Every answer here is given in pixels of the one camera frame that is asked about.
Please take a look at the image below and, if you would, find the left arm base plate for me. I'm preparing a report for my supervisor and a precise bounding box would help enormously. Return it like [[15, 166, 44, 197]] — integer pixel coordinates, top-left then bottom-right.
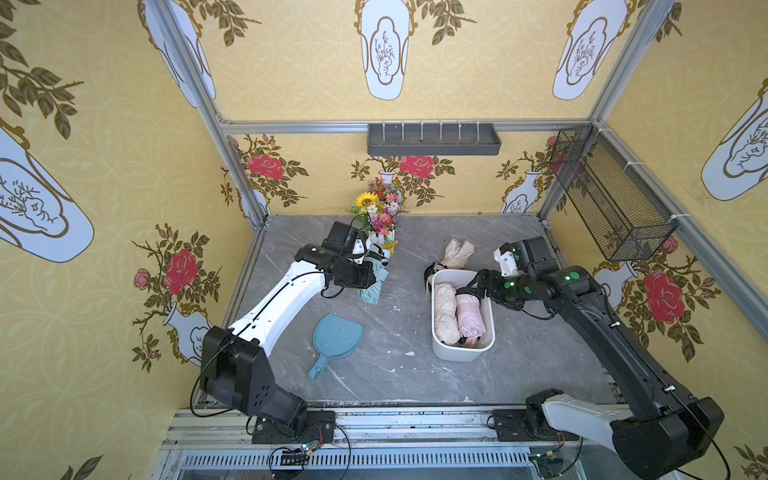
[[251, 410, 336, 446]]

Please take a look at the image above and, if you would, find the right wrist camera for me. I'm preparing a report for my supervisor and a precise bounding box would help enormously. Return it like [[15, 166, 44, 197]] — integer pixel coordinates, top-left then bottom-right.
[[493, 236, 559, 279]]

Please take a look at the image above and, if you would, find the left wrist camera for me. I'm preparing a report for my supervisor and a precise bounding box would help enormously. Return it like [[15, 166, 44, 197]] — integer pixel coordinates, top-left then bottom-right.
[[322, 221, 368, 260]]

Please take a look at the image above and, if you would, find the pink umbrella front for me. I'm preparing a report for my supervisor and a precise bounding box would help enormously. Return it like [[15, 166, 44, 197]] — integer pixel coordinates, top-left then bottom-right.
[[456, 293, 487, 343]]

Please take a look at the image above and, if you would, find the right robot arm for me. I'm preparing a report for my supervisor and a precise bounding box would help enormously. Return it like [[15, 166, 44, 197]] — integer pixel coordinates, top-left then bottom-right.
[[466, 266, 724, 479]]

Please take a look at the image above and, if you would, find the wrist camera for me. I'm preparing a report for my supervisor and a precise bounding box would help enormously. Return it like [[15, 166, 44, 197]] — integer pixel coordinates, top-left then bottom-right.
[[322, 221, 368, 260], [493, 236, 559, 279]]

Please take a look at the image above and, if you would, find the teal hand mirror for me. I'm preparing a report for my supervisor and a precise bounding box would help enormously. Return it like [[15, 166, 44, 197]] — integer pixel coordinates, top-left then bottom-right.
[[308, 314, 364, 381]]

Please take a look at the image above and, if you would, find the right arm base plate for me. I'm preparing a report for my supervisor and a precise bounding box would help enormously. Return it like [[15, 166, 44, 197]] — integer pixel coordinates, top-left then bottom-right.
[[486, 409, 579, 442]]

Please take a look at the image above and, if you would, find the cream umbrella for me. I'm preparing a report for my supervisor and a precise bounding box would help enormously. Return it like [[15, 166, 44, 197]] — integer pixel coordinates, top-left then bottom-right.
[[433, 283, 461, 346]]

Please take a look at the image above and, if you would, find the beige folded umbrella back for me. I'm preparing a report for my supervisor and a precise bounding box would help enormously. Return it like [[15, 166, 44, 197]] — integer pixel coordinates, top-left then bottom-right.
[[424, 239, 475, 284]]

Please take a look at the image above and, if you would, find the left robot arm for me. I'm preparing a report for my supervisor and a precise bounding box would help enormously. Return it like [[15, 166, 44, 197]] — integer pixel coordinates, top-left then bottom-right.
[[197, 239, 381, 435]]

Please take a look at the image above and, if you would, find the black wire mesh basket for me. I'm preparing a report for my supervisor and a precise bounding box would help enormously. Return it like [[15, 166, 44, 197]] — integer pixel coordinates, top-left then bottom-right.
[[550, 126, 677, 261]]

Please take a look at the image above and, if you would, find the flower bouquet in vase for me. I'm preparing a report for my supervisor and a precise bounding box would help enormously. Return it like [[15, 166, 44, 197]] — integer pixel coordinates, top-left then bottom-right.
[[348, 177, 403, 255]]

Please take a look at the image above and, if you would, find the teal umbrella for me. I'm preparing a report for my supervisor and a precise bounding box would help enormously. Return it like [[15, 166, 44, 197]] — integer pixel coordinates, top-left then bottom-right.
[[359, 258, 389, 305]]

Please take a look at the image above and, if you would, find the white plastic storage box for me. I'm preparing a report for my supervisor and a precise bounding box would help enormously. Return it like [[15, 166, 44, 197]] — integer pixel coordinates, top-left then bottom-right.
[[429, 269, 496, 363]]

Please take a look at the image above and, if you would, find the grey wall shelf rack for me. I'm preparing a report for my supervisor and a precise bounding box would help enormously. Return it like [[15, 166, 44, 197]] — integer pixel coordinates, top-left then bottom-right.
[[366, 121, 502, 157]]

